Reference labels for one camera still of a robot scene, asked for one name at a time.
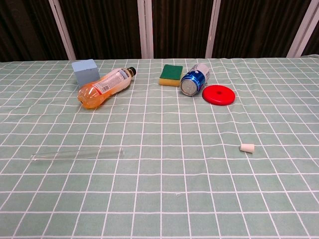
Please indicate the white partition frame post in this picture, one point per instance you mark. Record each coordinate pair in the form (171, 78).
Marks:
(62, 32)
(305, 30)
(145, 30)
(213, 30)

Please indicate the white rubber stopper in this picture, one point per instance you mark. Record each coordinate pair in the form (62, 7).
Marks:
(248, 148)

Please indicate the green and yellow sponge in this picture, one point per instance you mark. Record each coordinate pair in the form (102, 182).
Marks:
(170, 72)

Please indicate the orange drink plastic bottle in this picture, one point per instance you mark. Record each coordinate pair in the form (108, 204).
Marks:
(94, 94)

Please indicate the clear glass tube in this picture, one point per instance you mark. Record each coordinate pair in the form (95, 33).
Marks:
(74, 154)

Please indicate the green white checkered tablecloth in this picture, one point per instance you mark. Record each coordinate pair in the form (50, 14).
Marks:
(159, 179)

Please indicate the red plastic disc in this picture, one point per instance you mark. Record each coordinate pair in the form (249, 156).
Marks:
(211, 97)

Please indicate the blue and white soda can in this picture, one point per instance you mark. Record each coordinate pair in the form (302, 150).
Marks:
(193, 82)

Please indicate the light blue foam cube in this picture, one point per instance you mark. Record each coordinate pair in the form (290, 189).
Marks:
(84, 72)

